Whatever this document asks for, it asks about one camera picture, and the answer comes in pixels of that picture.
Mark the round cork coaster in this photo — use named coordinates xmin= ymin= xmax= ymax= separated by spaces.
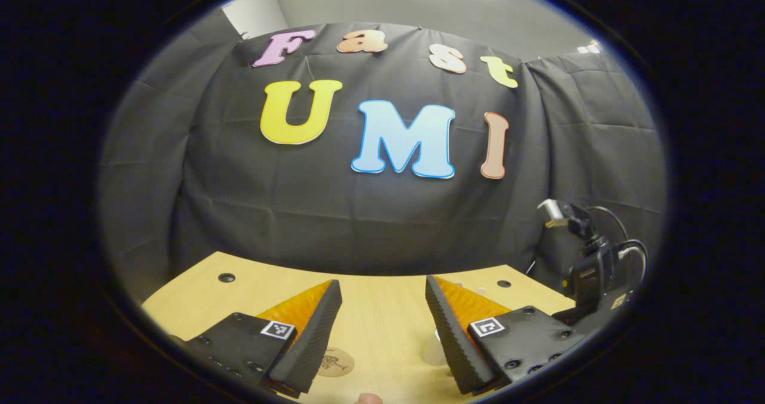
xmin=317 ymin=347 xmax=356 ymax=378

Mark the black backdrop cloth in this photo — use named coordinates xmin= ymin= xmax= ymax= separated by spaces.
xmin=99 ymin=10 xmax=669 ymax=309

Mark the wooden desktop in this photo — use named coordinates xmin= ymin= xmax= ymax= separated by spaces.
xmin=142 ymin=250 xmax=577 ymax=404

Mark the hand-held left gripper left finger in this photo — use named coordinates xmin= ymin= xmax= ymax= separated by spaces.
xmin=179 ymin=280 xmax=343 ymax=399

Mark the white cup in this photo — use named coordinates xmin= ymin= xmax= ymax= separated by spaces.
xmin=420 ymin=329 xmax=449 ymax=367

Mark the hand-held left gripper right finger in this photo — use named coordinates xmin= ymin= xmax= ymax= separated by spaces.
xmin=426 ymin=275 xmax=589 ymax=396

